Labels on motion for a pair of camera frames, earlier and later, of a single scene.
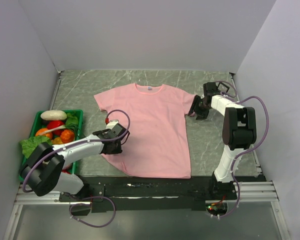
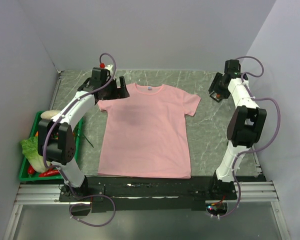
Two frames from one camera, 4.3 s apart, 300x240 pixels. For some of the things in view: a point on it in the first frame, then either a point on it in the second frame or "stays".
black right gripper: (194, 106) → (214, 86)
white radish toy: (55, 115) stays
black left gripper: (117, 150) → (119, 93)
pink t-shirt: (157, 145) stays
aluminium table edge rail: (57, 87) stays
